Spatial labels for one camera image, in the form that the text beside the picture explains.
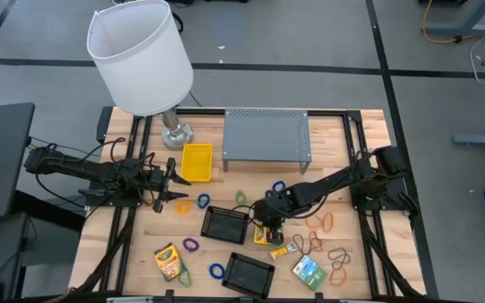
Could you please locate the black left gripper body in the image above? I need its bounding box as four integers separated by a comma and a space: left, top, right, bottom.
142, 157, 177, 215

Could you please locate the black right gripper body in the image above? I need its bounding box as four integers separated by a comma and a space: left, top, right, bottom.
253, 186, 301, 231

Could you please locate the small yellow crayon box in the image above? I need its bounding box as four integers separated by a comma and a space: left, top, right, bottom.
253, 225, 285, 247

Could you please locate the brown rubber band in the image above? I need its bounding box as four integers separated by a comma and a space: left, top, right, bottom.
291, 233, 323, 256

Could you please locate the yellow plastic basket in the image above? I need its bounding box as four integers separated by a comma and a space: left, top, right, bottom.
180, 143, 214, 183

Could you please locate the black mesh plastic tray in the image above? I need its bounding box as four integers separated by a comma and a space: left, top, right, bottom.
221, 251, 276, 300
200, 205, 251, 246

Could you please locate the green blue card pack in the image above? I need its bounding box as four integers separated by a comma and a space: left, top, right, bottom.
291, 254, 328, 292

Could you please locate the black rubber band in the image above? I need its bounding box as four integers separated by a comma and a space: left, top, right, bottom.
327, 247, 352, 271

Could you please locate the large yellow-green crayon box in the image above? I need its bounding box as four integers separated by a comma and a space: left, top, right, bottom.
153, 242, 184, 283

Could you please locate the grey perforated metal shelf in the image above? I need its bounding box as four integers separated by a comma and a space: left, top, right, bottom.
221, 108, 313, 175

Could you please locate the green rubber band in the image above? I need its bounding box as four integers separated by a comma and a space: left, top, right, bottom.
177, 266, 193, 289

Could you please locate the white shade table lamp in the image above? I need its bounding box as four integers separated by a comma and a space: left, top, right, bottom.
86, 0, 195, 152

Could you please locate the grey desk foot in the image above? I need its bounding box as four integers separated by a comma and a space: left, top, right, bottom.
452, 133, 485, 148

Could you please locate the dark side table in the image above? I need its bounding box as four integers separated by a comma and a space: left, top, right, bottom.
0, 212, 31, 303

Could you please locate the black aluminium table frame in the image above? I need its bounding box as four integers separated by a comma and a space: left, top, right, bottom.
73, 105, 429, 303

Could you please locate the black coiled floor cable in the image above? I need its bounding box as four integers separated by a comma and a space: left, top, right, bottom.
170, 11, 184, 34

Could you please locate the yellow floor cable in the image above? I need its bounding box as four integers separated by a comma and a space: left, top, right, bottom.
421, 0, 485, 45

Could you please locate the grey desk frame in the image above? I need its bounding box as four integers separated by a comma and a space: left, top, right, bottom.
418, 0, 485, 37

